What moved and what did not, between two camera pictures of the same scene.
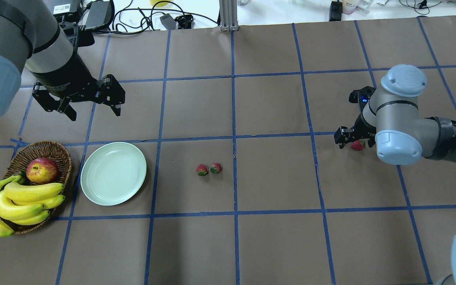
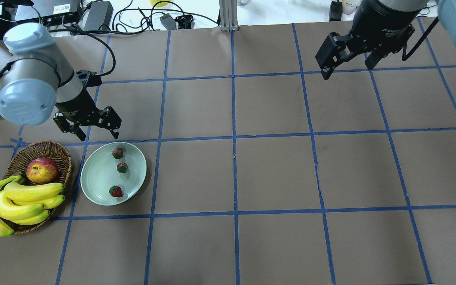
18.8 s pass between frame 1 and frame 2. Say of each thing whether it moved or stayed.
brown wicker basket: stayed
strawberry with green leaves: moved
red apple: stayed
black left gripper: moved
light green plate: stayed
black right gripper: moved
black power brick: stayed
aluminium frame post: stayed
